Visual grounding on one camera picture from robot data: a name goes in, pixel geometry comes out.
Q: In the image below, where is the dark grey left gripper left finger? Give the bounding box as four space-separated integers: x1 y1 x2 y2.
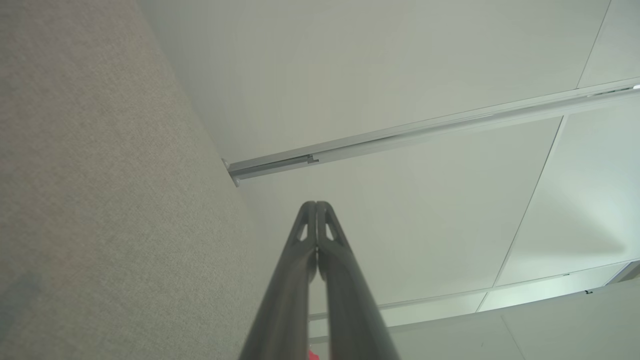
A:
239 201 318 360

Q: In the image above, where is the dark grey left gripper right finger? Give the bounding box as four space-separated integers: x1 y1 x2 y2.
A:
316 201 401 360

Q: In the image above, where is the white metal ceiling rail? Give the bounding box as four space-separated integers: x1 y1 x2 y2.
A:
222 77 640 188

